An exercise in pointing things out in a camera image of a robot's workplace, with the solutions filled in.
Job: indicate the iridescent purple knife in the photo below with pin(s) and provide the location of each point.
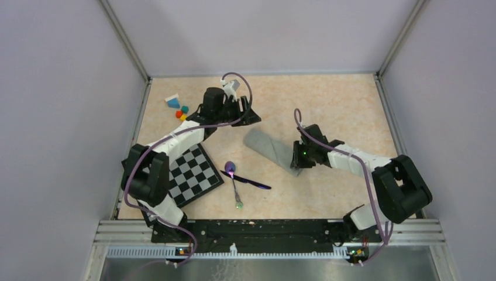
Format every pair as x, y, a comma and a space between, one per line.
246, 181

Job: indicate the aluminium corner post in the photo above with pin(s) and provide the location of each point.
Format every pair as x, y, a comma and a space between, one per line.
406, 29
124, 39

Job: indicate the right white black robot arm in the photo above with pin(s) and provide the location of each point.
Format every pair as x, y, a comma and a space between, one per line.
397, 188

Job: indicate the left aluminium corner post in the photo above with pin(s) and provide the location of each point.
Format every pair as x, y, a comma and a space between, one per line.
124, 39

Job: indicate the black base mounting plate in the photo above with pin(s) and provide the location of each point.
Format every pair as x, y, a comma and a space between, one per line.
276, 236

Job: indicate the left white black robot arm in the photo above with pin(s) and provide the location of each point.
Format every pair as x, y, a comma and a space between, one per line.
145, 180

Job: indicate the aluminium front frame rail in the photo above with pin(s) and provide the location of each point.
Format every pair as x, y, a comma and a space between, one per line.
134, 238

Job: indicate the teal cube block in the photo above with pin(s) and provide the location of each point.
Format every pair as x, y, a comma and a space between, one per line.
185, 109

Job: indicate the iridescent purple spoon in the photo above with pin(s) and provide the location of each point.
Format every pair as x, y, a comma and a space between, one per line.
230, 170

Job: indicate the right aluminium corner post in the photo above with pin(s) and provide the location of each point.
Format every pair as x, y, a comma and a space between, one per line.
406, 29

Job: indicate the blue white wedge block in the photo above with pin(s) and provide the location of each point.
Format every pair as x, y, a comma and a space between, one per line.
173, 101

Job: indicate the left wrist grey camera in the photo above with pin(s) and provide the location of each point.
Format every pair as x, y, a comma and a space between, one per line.
230, 88

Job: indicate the black grey checkerboard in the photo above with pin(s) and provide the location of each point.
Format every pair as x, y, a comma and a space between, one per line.
193, 175

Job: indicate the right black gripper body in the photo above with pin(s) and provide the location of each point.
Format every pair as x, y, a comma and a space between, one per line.
304, 157

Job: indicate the grey cloth napkin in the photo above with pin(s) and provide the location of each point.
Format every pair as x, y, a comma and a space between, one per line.
272, 149

